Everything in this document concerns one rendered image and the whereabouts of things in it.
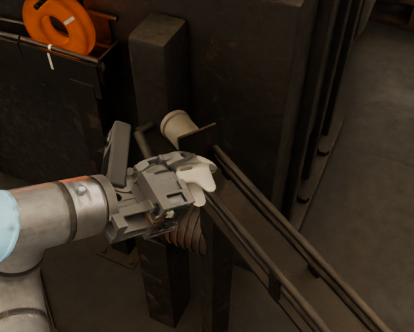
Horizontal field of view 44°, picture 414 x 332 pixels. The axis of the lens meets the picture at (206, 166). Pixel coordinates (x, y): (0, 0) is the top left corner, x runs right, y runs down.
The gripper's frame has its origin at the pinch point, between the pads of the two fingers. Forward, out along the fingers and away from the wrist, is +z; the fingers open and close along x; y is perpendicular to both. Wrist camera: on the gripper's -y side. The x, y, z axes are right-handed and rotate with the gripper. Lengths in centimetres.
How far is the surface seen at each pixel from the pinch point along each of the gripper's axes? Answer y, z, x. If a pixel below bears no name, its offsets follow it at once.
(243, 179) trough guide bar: 2.2, 8.2, -2.9
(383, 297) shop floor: 27, 74, -46
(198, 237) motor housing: 1.4, 9.7, -22.7
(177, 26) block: -28.7, 10.1, 3.4
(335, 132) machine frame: -27, 101, -40
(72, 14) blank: -43.7, -1.7, -6.2
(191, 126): -11.9, 7.2, -5.2
